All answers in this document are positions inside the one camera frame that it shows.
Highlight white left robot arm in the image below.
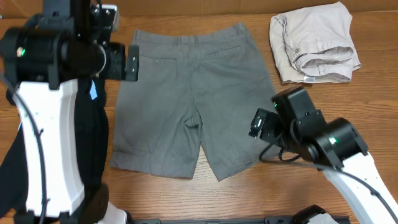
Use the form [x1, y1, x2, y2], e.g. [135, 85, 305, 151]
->
[1, 1, 139, 224]

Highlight beige folded shorts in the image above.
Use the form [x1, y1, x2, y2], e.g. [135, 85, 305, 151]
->
[269, 2, 361, 84]

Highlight black garment with blue stripes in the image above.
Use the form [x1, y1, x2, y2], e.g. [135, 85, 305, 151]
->
[1, 79, 109, 217]

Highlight grey shorts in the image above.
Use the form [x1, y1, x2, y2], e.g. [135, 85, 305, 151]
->
[110, 23, 275, 180]

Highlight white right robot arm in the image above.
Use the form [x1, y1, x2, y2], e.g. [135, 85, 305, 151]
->
[249, 109, 397, 223]

